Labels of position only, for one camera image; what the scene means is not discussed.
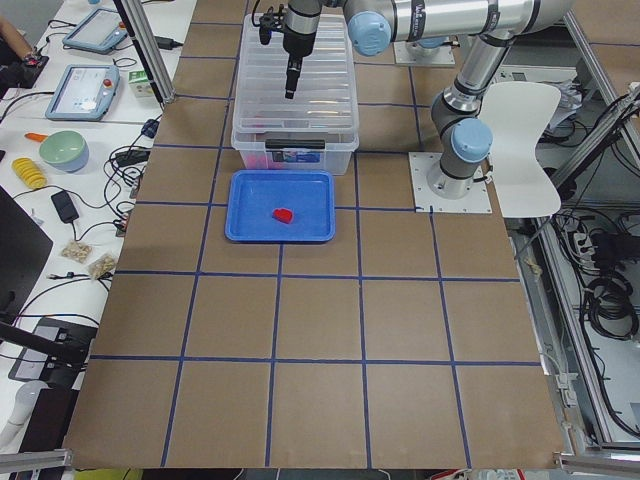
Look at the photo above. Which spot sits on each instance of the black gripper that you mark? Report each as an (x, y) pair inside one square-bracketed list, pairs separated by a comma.
[(298, 44)]

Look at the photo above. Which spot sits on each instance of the red block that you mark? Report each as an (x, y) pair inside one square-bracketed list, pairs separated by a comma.
[(283, 215)]

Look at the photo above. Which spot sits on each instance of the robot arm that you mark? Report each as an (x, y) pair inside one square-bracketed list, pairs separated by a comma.
[(373, 25)]

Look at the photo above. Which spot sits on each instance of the clear plastic storage box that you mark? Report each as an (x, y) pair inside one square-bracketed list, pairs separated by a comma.
[(318, 127)]

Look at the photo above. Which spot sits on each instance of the blue plastic tray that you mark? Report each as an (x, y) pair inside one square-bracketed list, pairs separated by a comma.
[(254, 194)]

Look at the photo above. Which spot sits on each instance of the green white carton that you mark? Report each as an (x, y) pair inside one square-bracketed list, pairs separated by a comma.
[(139, 84)]

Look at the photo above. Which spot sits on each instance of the teach pendant tablet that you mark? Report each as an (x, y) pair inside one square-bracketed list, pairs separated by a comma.
[(100, 32), (84, 93)]

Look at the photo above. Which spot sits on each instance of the white chair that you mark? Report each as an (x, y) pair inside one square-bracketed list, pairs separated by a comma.
[(517, 113)]

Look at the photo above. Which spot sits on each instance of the green bowl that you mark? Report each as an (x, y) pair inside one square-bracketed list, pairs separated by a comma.
[(66, 151)]

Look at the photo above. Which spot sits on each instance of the toy carrot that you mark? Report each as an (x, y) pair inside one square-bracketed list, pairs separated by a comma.
[(35, 137)]

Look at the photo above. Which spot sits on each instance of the black power adapter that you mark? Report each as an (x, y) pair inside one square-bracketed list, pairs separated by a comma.
[(64, 207)]

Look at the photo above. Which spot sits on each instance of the snack bag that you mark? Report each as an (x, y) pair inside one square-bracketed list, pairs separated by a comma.
[(77, 251), (102, 266)]

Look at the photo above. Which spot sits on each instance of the yellow toy corn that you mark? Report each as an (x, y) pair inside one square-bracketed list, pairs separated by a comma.
[(29, 173)]

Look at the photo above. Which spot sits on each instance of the black monitor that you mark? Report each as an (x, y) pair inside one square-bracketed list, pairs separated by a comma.
[(25, 249)]

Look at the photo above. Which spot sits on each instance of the black box latch handle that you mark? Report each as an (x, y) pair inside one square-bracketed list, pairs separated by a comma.
[(295, 144)]

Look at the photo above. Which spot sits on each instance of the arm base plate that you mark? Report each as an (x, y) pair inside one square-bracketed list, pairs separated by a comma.
[(435, 192), (433, 52)]

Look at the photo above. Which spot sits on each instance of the aluminium frame post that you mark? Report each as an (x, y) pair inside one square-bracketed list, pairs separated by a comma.
[(140, 32)]

